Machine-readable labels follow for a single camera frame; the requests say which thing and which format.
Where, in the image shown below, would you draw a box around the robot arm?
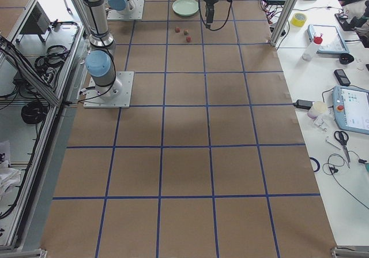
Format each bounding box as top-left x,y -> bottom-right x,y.
107,0 -> 135,14
71,0 -> 233,109

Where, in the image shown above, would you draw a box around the light green plate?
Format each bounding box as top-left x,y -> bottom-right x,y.
172,0 -> 198,17

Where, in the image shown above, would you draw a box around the yellow tape roll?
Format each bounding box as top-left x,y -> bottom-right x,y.
291,13 -> 307,27

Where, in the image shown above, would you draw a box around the white bottle red cap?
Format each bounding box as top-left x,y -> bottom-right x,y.
302,34 -> 323,61

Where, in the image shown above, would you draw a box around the blue teach pendant far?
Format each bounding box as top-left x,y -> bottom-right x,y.
307,24 -> 349,55

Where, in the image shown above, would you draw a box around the blue teach pendant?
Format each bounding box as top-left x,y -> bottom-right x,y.
332,85 -> 368,134
307,24 -> 349,55

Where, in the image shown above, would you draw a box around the black power adapter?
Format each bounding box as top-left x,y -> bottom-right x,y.
293,99 -> 314,110

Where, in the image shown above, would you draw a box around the black phone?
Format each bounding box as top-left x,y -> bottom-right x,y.
334,69 -> 351,87

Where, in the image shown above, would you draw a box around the white paper cup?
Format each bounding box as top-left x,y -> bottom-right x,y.
307,101 -> 328,119

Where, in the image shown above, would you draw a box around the blue teach pendant near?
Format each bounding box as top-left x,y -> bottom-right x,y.
332,85 -> 368,134

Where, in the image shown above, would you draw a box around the grey control box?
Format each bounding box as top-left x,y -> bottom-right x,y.
16,2 -> 51,43

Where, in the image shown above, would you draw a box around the black scissors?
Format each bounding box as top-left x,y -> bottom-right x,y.
334,130 -> 351,167

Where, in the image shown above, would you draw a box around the aluminium frame post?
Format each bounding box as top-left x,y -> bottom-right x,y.
269,0 -> 297,46

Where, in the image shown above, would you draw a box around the coiled black cable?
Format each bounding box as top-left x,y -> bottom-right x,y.
21,100 -> 48,125

